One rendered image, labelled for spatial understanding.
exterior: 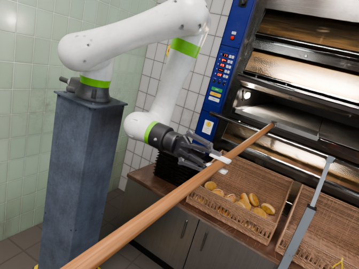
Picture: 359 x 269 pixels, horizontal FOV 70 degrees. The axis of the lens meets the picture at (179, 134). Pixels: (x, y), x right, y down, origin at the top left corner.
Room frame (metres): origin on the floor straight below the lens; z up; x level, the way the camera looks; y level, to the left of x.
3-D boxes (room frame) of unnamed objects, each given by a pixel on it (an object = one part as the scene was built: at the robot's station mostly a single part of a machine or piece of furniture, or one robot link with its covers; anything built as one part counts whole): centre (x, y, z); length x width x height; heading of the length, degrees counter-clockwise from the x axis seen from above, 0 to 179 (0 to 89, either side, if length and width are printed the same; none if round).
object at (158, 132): (0.89, 0.06, 1.17); 0.12 x 0.06 x 0.09; 154
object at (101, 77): (1.07, 0.41, 1.36); 0.16 x 0.13 x 0.19; 175
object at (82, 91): (1.11, 0.46, 1.23); 0.26 x 0.15 x 0.06; 68
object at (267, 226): (1.58, -0.50, 0.72); 0.56 x 0.49 x 0.28; 65
